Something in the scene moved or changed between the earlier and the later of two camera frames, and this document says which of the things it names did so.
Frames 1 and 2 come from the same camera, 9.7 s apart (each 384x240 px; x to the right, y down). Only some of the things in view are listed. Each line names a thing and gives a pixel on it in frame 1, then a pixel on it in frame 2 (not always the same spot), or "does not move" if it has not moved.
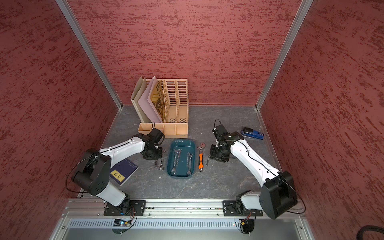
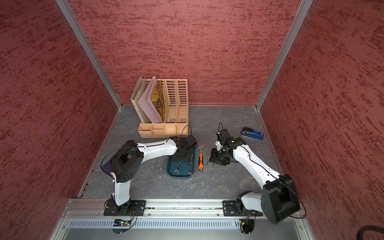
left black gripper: (158, 156) → (188, 157)
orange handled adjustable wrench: (201, 164) does not move
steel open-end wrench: (190, 172) does not move
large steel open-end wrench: (161, 167) does not move
